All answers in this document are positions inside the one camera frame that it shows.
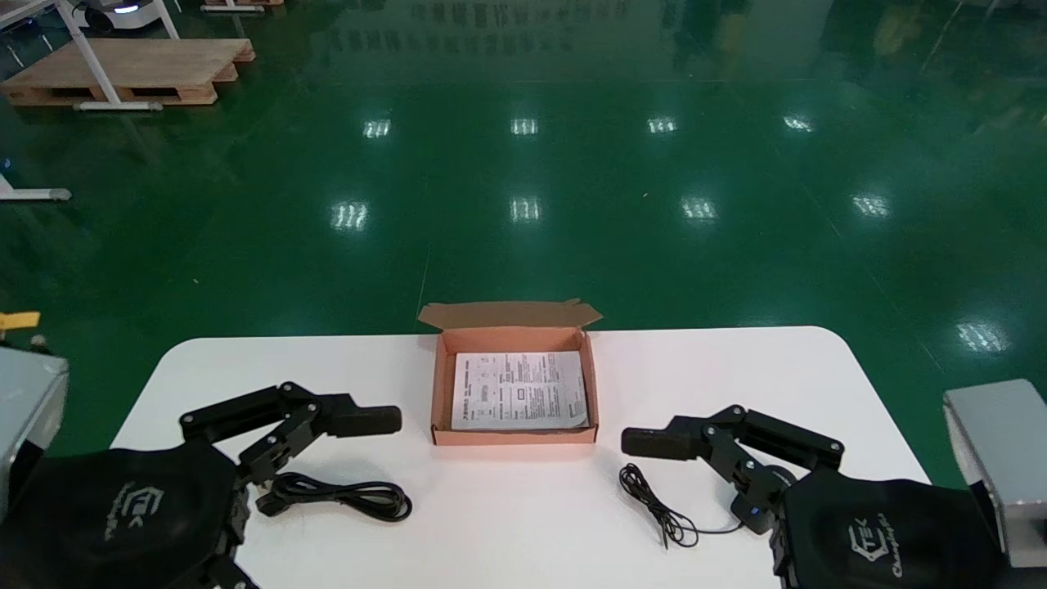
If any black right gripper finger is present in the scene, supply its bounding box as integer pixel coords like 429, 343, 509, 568
621, 405, 846, 537

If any white metal table frame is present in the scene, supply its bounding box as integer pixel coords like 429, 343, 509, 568
0, 0, 181, 111

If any black wired computer mouse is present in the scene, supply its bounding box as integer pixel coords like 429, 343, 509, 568
619, 464, 798, 549

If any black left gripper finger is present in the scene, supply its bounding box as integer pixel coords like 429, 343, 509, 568
180, 382, 402, 492

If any white metal table foot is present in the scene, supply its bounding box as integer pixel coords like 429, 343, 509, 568
0, 174, 72, 202

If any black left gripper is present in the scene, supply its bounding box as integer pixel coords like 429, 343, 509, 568
0, 446, 261, 589

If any white printed instruction sheet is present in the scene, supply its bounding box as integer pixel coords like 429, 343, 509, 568
452, 352, 590, 432

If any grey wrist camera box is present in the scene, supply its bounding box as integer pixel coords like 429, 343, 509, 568
943, 379, 1047, 569
0, 348, 70, 492

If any open brown cardboard box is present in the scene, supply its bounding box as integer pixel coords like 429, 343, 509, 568
417, 299, 604, 447

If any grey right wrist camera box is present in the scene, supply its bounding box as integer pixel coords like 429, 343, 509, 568
943, 379, 1047, 569

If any large wooden pallet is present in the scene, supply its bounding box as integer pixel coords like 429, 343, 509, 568
0, 38, 256, 107

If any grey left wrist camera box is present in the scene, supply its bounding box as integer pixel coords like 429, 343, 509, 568
0, 348, 70, 492

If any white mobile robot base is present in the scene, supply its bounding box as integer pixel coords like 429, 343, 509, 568
74, 0, 164, 32

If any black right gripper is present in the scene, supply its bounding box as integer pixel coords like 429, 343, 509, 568
773, 466, 1007, 589

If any thick black cable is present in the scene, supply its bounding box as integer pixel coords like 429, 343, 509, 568
256, 472, 412, 523

